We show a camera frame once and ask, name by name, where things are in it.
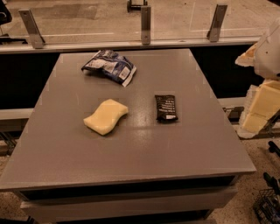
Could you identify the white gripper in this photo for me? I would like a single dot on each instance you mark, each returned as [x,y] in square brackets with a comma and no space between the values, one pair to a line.
[270,57]

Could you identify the yellow sponge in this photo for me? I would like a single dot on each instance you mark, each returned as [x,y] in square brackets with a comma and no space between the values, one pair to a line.
[105,118]

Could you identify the black snack bar wrapper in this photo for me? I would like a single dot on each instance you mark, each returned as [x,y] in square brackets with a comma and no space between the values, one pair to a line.
[166,108]

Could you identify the blue white snack bag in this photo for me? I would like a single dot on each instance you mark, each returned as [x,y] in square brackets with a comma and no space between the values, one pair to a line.
[115,66]

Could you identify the grey table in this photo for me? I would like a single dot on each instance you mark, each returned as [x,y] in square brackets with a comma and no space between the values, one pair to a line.
[59,157]

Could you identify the right metal rail bracket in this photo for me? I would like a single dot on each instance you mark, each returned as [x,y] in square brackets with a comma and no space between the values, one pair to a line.
[214,32]

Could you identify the metal rail bracket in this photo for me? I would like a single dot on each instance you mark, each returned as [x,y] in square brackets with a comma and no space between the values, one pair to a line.
[214,32]
[35,37]
[146,24]

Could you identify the black wire basket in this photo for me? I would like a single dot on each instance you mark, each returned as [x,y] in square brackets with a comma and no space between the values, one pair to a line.
[267,207]

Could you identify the middle metal rail bracket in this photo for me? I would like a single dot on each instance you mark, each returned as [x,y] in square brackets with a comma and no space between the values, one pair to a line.
[146,24]

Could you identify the left metal rail bracket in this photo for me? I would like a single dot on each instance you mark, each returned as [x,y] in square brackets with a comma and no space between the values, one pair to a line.
[35,37]

